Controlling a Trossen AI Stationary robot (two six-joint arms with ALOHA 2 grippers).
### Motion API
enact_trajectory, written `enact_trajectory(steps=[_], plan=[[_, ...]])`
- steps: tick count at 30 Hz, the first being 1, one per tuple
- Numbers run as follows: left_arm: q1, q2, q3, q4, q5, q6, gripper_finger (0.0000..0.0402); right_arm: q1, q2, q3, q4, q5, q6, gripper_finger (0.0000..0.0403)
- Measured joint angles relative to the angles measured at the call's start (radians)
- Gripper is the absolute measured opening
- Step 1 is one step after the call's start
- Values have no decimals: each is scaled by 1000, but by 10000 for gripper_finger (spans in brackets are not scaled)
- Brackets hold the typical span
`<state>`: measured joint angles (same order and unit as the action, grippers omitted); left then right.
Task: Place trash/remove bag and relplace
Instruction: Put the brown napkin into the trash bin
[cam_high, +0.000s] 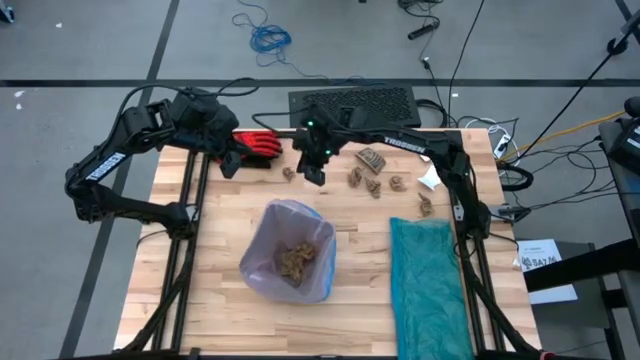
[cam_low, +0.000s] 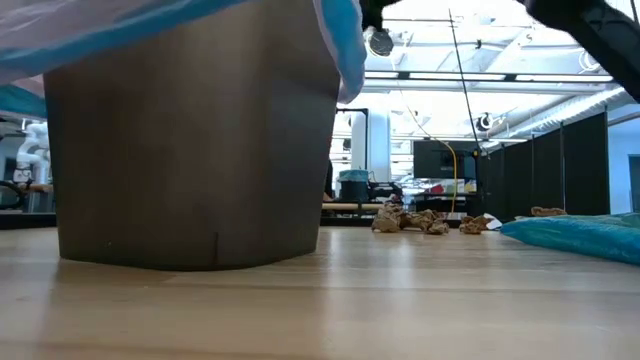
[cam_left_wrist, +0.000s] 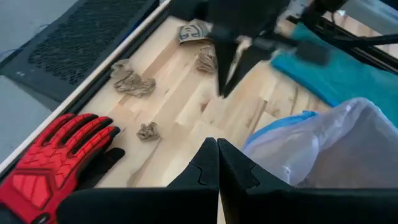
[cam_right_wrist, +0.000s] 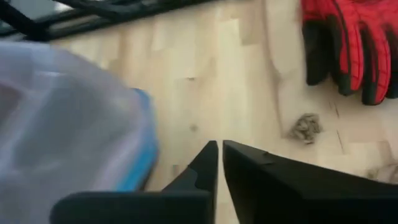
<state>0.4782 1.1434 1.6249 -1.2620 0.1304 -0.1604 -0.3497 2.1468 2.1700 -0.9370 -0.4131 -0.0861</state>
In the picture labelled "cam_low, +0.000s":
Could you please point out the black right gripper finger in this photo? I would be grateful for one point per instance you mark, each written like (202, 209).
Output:
(372, 10)

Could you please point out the brown paper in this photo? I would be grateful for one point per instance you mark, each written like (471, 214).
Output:
(438, 228)
(547, 211)
(475, 225)
(415, 219)

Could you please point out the grey plastic trash bin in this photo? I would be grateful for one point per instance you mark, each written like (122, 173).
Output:
(190, 150)

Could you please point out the white paper scrap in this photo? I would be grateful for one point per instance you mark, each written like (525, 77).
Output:
(495, 222)

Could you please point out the pink translucent trash bag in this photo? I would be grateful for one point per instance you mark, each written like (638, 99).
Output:
(75, 30)

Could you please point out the teal plastic trash bag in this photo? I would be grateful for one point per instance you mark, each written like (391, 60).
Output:
(575, 237)

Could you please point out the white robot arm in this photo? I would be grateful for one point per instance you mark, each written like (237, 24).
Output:
(37, 150)

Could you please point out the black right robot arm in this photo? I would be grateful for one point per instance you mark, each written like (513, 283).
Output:
(600, 35)

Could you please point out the round black ceiling reel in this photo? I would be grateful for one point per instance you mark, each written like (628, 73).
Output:
(381, 43)

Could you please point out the black monitor cart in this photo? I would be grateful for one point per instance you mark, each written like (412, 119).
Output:
(435, 160)

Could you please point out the black bin teal liner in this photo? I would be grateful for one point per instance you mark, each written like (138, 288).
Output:
(354, 190)

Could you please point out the wooden table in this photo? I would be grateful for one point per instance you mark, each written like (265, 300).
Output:
(350, 206)

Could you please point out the black room partition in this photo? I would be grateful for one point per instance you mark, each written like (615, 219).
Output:
(585, 170)

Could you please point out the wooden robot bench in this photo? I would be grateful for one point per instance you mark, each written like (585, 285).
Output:
(37, 189)

